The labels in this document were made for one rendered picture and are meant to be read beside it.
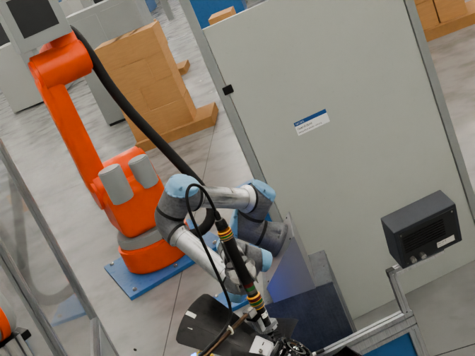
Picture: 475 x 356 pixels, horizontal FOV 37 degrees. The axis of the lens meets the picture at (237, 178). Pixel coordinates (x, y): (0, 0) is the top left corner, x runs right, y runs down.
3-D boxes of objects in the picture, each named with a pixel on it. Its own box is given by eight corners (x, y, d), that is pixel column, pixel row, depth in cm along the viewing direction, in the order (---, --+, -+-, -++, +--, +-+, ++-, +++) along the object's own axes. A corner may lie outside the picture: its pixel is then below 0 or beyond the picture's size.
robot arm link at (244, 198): (253, 207, 304) (150, 203, 267) (267, 177, 298) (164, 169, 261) (269, 223, 296) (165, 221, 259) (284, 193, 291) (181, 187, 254)
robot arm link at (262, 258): (259, 272, 255) (231, 263, 252) (271, 247, 251) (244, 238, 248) (262, 285, 248) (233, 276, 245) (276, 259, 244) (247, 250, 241)
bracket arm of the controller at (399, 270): (390, 279, 270) (388, 273, 269) (386, 276, 272) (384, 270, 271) (444, 252, 272) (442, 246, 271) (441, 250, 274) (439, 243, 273)
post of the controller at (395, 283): (403, 314, 275) (388, 273, 269) (400, 311, 278) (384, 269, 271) (410, 311, 275) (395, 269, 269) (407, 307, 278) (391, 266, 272)
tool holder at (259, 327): (265, 340, 219) (254, 314, 216) (249, 336, 224) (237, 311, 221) (282, 321, 224) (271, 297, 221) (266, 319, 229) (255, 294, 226)
